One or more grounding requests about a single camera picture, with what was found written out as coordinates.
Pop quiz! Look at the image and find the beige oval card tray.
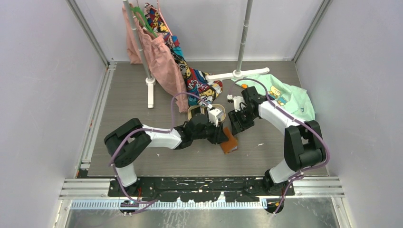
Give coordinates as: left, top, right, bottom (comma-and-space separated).
187, 104, 226, 123

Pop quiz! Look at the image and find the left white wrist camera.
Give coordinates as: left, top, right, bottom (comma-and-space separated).
208, 107, 225, 127

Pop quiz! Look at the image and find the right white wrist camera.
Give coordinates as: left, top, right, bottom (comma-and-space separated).
227, 95, 247, 112

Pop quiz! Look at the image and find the pink hanging garment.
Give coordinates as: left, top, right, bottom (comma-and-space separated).
122, 6, 186, 95

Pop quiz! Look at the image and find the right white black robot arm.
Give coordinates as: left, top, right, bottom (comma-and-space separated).
227, 86, 329, 195

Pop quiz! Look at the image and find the colourful comic print garment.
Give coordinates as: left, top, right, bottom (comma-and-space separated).
144, 3, 223, 103

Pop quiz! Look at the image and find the white rack stand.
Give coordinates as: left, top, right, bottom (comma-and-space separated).
123, 0, 156, 109
206, 0, 270, 81

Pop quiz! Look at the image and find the green clothes hanger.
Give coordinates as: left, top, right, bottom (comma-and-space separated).
131, 7, 158, 38

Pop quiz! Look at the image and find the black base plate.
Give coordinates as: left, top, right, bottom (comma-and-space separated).
107, 177, 295, 212

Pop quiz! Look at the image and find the brown leather card holder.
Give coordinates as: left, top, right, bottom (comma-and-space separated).
220, 127, 238, 154

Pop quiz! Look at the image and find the left white rack stand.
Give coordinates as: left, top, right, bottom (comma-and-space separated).
123, 0, 156, 109

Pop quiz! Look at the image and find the mint green garment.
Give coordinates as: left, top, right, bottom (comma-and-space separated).
248, 74, 316, 121

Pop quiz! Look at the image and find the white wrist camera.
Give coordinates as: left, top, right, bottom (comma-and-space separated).
227, 95, 247, 112
208, 107, 225, 127

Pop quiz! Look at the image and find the right white rack stand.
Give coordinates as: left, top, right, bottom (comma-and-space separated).
206, 0, 270, 81

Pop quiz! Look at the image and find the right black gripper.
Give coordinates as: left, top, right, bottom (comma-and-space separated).
228, 106, 257, 136

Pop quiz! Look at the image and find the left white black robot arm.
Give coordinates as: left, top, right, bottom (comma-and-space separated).
104, 114, 229, 196

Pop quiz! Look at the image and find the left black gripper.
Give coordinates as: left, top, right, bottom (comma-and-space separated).
192, 118, 229, 145

